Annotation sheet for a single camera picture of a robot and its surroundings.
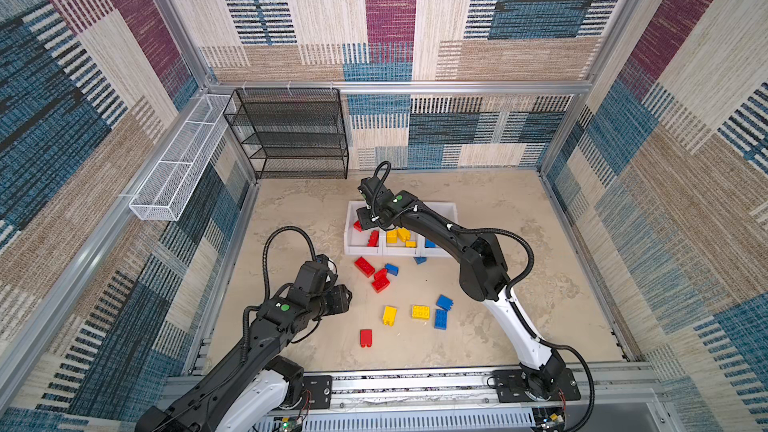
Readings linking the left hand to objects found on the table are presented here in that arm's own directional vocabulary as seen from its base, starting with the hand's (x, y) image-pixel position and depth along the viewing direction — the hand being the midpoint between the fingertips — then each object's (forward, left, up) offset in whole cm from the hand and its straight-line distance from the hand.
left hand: (346, 292), depth 81 cm
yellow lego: (+20, -13, -5) cm, 24 cm away
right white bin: (+29, -32, -3) cm, 44 cm away
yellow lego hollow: (+7, -15, +16) cm, 23 cm away
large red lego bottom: (+24, -2, -3) cm, 24 cm away
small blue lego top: (+10, -13, -7) cm, 17 cm away
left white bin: (+21, -1, -7) cm, 22 cm away
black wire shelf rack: (+57, +23, +9) cm, 62 cm away
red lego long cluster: (+20, -7, -5) cm, 22 cm away
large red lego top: (+11, -4, -7) cm, 14 cm away
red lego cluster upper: (+7, -9, -8) cm, 14 cm away
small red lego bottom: (-9, -5, -9) cm, 14 cm away
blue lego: (0, -27, -8) cm, 28 cm away
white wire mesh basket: (+30, +56, +9) cm, 64 cm away
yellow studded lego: (-3, -20, -7) cm, 22 cm away
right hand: (+24, -6, 0) cm, 25 cm away
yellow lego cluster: (+18, -19, -6) cm, 27 cm away
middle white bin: (+17, -16, -7) cm, 24 cm away
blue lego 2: (-5, -26, -7) cm, 27 cm away
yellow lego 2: (-4, -12, -6) cm, 14 cm away
